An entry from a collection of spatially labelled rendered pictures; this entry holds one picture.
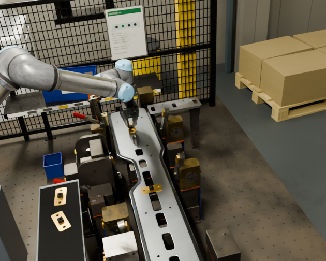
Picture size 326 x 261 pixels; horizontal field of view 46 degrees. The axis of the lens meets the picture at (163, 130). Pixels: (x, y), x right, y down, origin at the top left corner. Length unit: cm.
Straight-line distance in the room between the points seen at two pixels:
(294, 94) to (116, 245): 285
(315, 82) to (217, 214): 228
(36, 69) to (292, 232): 127
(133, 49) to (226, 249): 141
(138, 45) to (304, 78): 191
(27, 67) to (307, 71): 285
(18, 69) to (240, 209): 117
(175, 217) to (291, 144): 225
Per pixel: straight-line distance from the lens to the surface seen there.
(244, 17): 438
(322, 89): 396
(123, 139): 186
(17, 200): 214
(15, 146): 256
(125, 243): 124
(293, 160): 338
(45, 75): 138
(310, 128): 382
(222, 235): 135
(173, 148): 178
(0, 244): 154
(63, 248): 121
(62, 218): 128
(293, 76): 369
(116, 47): 231
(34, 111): 221
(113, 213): 138
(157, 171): 164
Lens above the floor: 205
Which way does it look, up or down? 34 degrees down
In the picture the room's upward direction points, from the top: 4 degrees counter-clockwise
